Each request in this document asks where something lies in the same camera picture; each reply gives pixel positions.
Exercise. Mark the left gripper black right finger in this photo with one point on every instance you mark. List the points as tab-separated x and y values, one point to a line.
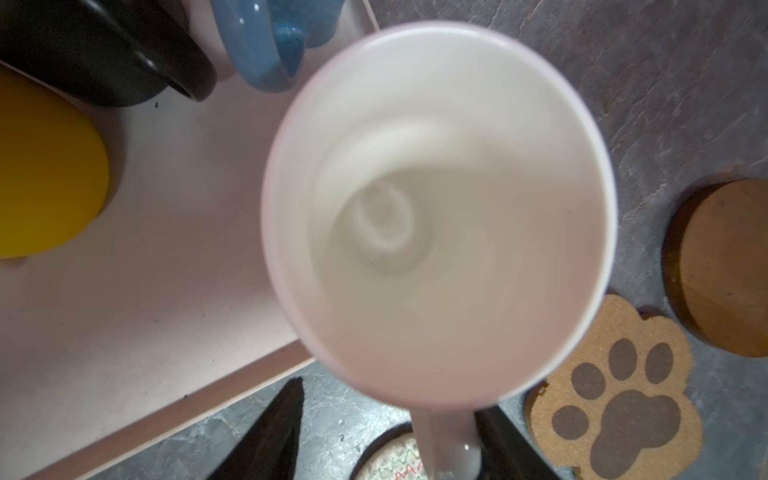
506	454

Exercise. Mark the brown paw coaster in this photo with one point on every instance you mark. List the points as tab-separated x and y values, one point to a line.
617	407

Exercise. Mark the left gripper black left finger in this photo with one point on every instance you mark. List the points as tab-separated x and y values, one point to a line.
269	450

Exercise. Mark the white mug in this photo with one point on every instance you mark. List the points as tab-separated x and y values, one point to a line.
439	220

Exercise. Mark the beige woven spiral coaster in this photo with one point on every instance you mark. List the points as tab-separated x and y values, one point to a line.
396	459

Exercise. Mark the yellow mug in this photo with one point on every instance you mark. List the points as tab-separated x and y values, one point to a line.
54	168

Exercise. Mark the black mug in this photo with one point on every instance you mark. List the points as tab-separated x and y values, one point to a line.
107	53

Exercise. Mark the beige serving tray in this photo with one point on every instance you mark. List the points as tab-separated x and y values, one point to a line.
161	311

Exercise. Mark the brown round wooden coaster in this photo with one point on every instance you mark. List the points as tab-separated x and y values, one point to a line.
714	265

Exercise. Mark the light blue mug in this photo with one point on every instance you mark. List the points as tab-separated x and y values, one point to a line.
266	40

